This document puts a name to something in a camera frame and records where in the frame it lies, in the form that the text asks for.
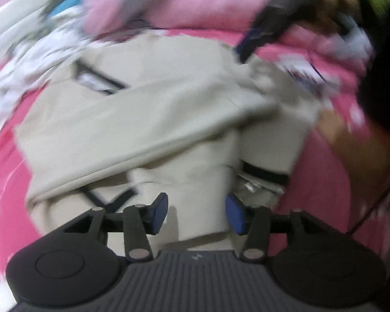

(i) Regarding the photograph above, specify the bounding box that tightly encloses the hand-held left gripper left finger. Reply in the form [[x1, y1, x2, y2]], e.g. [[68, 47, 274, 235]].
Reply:
[[63, 192, 169, 262]]

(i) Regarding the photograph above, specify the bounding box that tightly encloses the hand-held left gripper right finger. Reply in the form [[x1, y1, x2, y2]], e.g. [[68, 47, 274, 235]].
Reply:
[[225, 192, 329, 262]]

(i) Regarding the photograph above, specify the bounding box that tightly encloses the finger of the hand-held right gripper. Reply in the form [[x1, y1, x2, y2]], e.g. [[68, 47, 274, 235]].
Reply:
[[236, 6, 295, 64]]

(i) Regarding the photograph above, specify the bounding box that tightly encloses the beige zip hoodie black trim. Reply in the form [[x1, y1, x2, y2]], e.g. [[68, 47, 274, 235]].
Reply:
[[15, 34, 326, 257]]

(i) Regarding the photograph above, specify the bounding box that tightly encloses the pink and teal quilt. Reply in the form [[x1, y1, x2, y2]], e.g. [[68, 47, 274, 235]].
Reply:
[[49, 0, 378, 85]]

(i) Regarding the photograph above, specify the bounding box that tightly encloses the pink floral bedsheet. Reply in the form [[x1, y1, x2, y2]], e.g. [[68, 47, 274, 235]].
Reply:
[[0, 26, 390, 300]]

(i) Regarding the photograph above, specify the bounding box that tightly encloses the white crumpled garment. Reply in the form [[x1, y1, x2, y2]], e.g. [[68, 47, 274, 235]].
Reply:
[[0, 13, 95, 131]]

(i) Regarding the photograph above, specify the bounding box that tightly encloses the cream padded headboard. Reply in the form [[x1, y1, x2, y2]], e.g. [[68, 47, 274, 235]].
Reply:
[[0, 0, 56, 40]]

